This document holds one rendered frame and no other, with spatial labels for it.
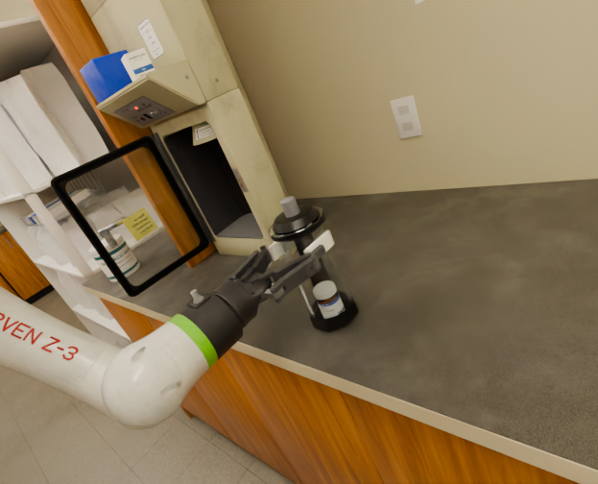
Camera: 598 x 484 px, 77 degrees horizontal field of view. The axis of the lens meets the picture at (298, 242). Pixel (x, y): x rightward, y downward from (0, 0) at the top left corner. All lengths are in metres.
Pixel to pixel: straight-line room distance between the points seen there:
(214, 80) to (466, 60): 0.61
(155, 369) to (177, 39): 0.74
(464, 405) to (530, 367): 0.11
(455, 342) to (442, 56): 0.72
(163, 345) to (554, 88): 0.95
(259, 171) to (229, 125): 0.14
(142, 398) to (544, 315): 0.60
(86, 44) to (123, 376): 1.00
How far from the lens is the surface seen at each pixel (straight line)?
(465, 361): 0.65
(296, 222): 0.65
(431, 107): 1.15
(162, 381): 0.53
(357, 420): 0.85
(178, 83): 0.97
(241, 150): 1.03
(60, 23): 1.32
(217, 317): 0.56
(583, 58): 1.05
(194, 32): 1.04
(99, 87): 1.17
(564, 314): 0.72
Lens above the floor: 1.42
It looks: 24 degrees down
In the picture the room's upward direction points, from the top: 24 degrees counter-clockwise
